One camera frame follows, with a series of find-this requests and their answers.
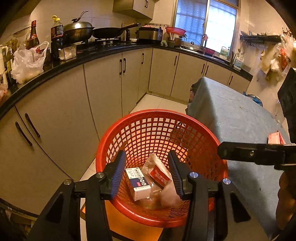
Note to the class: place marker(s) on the silver rice cooker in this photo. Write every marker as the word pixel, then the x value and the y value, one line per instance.
pixel 149 35

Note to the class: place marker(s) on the upper wall cabinet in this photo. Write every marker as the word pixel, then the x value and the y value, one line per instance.
pixel 139 9

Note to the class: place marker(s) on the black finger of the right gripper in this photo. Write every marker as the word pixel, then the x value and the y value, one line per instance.
pixel 281 157

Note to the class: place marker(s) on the white and blue small box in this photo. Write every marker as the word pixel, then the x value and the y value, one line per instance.
pixel 138 185

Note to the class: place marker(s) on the yellow cap oil bottle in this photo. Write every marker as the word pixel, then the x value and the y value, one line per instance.
pixel 56 37

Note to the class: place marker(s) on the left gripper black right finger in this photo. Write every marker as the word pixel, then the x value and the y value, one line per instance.
pixel 217 210

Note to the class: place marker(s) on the wall shelf rack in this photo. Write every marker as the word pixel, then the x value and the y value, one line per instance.
pixel 259 39

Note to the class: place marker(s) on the white electric kettle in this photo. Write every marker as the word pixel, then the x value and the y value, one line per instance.
pixel 2 66

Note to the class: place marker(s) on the white plastic bag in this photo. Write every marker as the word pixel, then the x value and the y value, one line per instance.
pixel 28 64

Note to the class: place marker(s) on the black frying pan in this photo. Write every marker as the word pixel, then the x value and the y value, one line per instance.
pixel 111 32

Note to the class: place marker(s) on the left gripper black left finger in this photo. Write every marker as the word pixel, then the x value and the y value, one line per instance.
pixel 60 219

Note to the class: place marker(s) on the red plastic mesh basket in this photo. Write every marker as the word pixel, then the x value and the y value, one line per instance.
pixel 159 131

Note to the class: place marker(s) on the red cardboard box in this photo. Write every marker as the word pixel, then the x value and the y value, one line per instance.
pixel 276 138

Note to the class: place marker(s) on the hanging plastic bags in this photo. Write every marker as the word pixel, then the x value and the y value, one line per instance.
pixel 278 59

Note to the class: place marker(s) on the glass pot lid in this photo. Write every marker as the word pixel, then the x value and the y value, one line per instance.
pixel 191 44

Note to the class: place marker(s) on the red colander bowl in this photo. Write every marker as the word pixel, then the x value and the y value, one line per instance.
pixel 177 31

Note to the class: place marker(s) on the small metal seasoning container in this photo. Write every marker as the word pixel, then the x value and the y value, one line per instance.
pixel 67 53

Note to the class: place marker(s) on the person's right hand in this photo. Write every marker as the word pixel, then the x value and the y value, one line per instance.
pixel 286 203

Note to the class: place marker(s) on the red and white snack bag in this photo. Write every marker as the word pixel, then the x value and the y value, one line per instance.
pixel 155 168

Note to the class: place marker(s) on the blue bag behind table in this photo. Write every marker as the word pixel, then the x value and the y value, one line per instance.
pixel 255 98

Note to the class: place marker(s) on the steel wok with lid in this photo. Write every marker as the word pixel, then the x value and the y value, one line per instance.
pixel 77 31

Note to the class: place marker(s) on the dark soy sauce bottle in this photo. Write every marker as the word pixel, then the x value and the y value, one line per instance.
pixel 33 39

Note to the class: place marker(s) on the clear plastic wrapper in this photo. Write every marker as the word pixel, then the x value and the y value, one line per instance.
pixel 160 198

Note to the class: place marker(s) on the beige lower kitchen cabinets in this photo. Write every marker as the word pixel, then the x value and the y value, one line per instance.
pixel 51 125

